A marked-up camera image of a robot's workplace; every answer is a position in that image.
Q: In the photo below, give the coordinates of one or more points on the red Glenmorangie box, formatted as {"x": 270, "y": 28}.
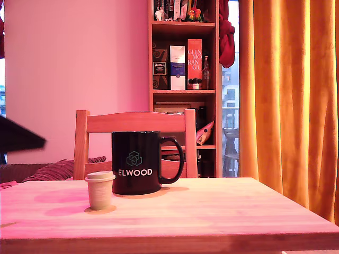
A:
{"x": 194, "y": 61}

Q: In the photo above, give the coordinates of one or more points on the white and blue box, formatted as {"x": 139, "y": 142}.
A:
{"x": 177, "y": 71}

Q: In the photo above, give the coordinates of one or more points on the white book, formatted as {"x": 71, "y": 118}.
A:
{"x": 177, "y": 9}

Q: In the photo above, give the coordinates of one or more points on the small dark jar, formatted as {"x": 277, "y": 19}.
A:
{"x": 190, "y": 84}

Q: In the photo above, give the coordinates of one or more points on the pink cloth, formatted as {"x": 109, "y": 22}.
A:
{"x": 7, "y": 185}

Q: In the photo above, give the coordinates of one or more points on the grey balcony stool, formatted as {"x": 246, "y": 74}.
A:
{"x": 231, "y": 148}

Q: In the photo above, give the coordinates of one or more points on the dark ribbed sofa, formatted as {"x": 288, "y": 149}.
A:
{"x": 14, "y": 172}

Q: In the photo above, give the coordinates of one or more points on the wooden chair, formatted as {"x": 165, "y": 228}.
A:
{"x": 135, "y": 123}

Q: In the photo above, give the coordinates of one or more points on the colourful figurine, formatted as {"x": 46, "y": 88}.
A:
{"x": 194, "y": 14}

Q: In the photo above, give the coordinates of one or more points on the dark box with spirals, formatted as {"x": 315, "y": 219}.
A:
{"x": 159, "y": 76}

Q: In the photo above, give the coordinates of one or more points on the orange curtain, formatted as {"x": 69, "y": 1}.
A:
{"x": 291, "y": 105}

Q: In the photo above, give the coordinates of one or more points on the clear glass bottle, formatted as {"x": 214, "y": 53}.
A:
{"x": 205, "y": 74}

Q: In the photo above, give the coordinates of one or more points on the red knotted curtain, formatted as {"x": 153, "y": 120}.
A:
{"x": 226, "y": 45}

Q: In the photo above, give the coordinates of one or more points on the pink patterned paper bag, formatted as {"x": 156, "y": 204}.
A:
{"x": 205, "y": 132}

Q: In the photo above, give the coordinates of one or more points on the ribbed cushion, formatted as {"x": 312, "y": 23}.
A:
{"x": 55, "y": 170}

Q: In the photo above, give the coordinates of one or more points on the black Elwood mug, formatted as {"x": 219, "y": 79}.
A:
{"x": 135, "y": 148}

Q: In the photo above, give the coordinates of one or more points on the white figurine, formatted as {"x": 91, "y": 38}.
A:
{"x": 159, "y": 14}

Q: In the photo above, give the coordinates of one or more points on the wooden bookshelf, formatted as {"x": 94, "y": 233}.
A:
{"x": 216, "y": 105}

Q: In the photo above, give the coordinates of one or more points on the beige coffee capsule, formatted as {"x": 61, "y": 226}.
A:
{"x": 99, "y": 191}

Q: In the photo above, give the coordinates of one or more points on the small jar with white label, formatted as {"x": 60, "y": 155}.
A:
{"x": 195, "y": 84}

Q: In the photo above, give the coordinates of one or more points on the dark bottle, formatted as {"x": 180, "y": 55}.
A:
{"x": 202, "y": 116}

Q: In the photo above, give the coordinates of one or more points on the black stand leg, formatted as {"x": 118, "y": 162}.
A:
{"x": 2, "y": 158}

